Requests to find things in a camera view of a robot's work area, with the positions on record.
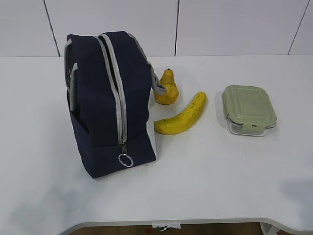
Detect yellow banana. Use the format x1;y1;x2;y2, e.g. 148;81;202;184
154;92;207;135

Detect yellow pear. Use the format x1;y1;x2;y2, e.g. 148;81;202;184
154;69;179;105

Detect metal zipper pull ring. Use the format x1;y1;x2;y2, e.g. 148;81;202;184
118;139;134;168

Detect navy blue lunch bag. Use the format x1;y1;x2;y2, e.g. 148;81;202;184
64;31;166;178

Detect green lidded glass container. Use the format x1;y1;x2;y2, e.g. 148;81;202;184
222;85;277;137

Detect white tape on table edge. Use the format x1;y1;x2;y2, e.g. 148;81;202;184
152;220;181;232

